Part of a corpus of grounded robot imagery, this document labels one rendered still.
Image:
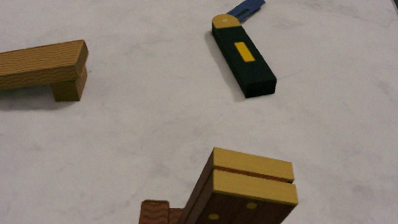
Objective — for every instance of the black sliding bevel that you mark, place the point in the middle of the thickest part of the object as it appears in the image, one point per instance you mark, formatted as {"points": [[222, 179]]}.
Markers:
{"points": [[252, 73]]}

